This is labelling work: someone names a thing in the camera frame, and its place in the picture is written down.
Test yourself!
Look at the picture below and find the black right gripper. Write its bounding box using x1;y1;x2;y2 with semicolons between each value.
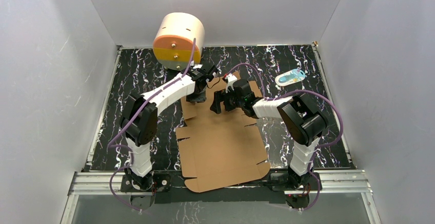
210;88;244;115

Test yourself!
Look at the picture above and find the brown cardboard box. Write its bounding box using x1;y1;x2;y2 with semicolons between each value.
175;78;271;193

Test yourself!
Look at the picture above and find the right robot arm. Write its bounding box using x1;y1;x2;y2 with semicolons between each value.
210;74;329;190

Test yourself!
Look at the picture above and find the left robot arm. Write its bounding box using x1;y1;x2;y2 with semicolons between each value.
121;65;219;191

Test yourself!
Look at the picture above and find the round pastel drawer cabinet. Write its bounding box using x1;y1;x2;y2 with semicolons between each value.
152;12;205;70

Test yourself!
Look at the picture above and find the blue white packaged item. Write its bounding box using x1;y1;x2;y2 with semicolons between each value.
275;69;306;87

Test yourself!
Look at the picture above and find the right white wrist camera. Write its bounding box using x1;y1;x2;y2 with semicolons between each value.
222;73;238;93

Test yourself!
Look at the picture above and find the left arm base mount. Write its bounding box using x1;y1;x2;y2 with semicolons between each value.
120;170;171;210

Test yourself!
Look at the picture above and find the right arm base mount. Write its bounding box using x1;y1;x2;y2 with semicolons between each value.
264;167;323;212

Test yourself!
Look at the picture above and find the aluminium front rail frame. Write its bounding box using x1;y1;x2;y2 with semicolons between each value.
61;169;381;223

